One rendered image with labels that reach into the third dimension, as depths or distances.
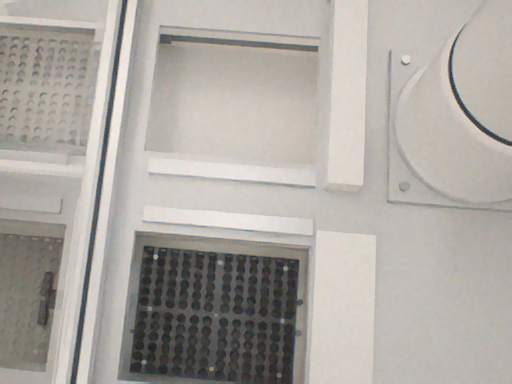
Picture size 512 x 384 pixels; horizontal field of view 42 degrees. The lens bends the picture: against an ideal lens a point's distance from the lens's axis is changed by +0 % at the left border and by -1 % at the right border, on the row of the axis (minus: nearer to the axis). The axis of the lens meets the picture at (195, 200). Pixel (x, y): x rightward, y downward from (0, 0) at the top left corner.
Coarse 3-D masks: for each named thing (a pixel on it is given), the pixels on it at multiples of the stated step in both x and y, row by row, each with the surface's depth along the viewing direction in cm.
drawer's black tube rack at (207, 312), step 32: (160, 256) 94; (192, 256) 94; (224, 256) 94; (256, 256) 94; (160, 288) 93; (192, 288) 93; (224, 288) 96; (256, 288) 93; (288, 288) 93; (160, 320) 92; (192, 320) 95; (224, 320) 95; (256, 320) 92; (288, 320) 92; (160, 352) 91; (192, 352) 94; (224, 352) 94; (256, 352) 91; (288, 352) 94
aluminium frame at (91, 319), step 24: (120, 48) 93; (120, 72) 92; (120, 96) 91; (120, 120) 90; (120, 144) 90; (120, 168) 92; (96, 216) 86; (96, 240) 86; (96, 264) 85; (96, 288) 84; (96, 312) 84; (96, 336) 84; (96, 360) 85
